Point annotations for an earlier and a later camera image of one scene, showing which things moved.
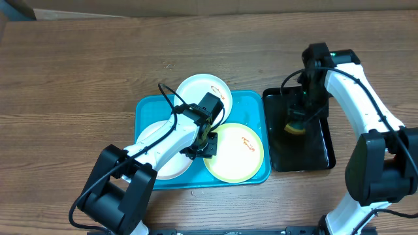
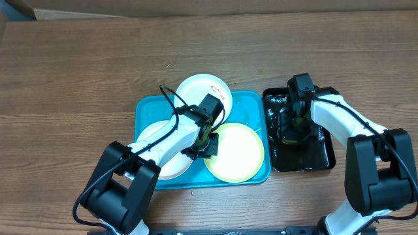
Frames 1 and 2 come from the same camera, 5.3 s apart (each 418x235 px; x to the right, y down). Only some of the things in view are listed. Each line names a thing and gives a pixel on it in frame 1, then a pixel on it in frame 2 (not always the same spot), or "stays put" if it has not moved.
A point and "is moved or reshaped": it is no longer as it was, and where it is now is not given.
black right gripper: (297, 113) -> (290, 129)
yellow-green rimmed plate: (240, 153) stays put
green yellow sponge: (295, 128) is moved or reshaped
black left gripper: (209, 152) stays put
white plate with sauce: (193, 89) stays put
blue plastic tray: (250, 108) stays put
